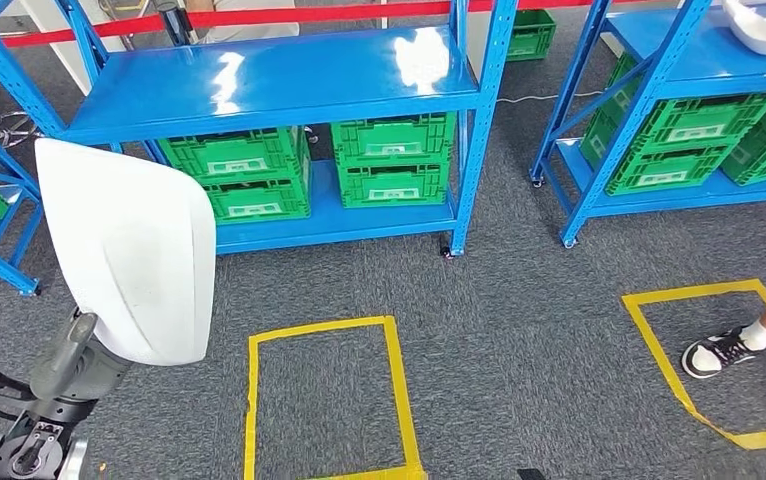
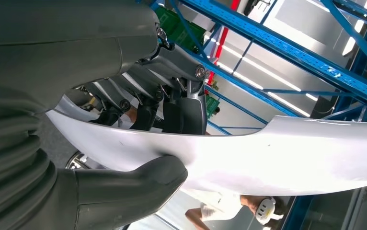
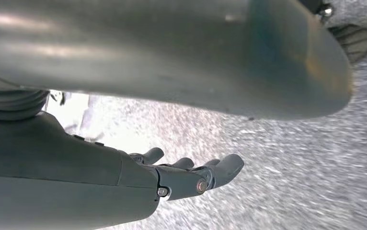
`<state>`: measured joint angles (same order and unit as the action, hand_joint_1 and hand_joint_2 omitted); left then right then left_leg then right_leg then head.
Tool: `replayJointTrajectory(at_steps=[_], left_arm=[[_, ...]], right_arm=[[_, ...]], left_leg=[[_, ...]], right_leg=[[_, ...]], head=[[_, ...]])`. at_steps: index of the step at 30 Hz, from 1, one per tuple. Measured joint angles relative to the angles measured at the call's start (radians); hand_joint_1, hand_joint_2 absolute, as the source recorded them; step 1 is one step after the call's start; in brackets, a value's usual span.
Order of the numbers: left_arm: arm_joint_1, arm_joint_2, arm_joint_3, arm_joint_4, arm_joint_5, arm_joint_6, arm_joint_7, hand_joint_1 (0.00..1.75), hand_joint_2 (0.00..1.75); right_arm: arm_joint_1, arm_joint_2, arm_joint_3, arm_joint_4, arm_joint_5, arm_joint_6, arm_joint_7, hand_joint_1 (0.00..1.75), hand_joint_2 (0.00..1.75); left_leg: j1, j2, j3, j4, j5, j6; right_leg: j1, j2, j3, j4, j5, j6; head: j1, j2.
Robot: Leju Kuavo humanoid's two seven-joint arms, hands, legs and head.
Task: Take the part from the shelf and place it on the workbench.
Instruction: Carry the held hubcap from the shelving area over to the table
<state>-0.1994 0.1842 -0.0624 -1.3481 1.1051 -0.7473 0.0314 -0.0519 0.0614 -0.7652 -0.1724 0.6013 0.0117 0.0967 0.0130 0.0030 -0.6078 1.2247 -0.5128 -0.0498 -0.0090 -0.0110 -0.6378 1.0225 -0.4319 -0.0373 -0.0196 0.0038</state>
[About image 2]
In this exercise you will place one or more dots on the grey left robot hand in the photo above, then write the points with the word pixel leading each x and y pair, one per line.
pixel 59 47

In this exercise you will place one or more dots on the green plastic crate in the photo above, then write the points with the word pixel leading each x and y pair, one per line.
pixel 167 19
pixel 212 106
pixel 190 38

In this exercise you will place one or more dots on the standing person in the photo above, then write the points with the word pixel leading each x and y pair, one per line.
pixel 215 209

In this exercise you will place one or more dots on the blue metal shelf rack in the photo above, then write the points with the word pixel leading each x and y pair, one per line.
pixel 282 47
pixel 358 38

